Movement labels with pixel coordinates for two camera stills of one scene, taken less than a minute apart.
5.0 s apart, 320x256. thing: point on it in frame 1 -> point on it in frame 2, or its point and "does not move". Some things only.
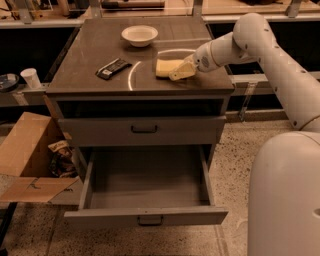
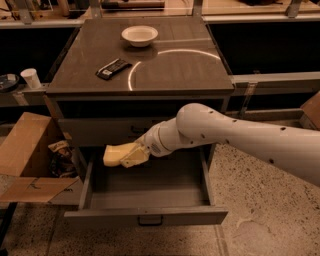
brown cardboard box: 25,175 does not move
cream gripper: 201,58 -> 153,142
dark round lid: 9,82 does not move
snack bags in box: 62,162 does not move
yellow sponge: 165,66 -> 114,153
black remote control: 113,69 does not move
